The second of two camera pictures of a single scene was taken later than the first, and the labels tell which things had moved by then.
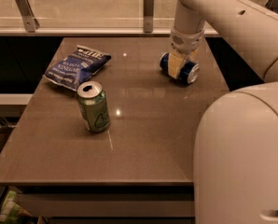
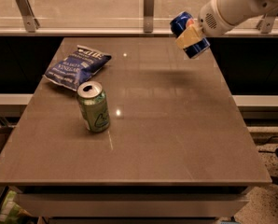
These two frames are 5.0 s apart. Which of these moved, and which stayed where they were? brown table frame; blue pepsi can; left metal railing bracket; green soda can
Moved: blue pepsi can
Stayed: brown table frame; left metal railing bracket; green soda can
